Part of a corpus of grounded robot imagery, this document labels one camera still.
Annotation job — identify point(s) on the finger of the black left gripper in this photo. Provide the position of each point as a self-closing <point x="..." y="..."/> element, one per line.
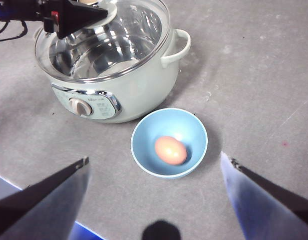
<point x="76" y="17"/>

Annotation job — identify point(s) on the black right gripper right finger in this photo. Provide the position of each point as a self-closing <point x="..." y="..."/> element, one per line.
<point x="264" y="207"/>

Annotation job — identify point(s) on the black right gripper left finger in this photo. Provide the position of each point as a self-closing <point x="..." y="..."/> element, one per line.
<point x="43" y="207"/>

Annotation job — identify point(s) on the glass lid with green knob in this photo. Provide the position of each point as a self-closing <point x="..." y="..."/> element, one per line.
<point x="133" y="30"/>

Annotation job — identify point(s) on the brown egg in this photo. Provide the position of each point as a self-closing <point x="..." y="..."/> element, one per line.
<point x="170" y="150"/>

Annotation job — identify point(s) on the pale green electric steamer pot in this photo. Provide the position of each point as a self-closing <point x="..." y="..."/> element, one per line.
<point x="143" y="95"/>

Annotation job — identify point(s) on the black rounded device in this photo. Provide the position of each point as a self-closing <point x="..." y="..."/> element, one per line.
<point x="161" y="231"/>

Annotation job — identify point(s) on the blue ribbed bowl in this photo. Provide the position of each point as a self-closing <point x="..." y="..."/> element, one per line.
<point x="168" y="120"/>

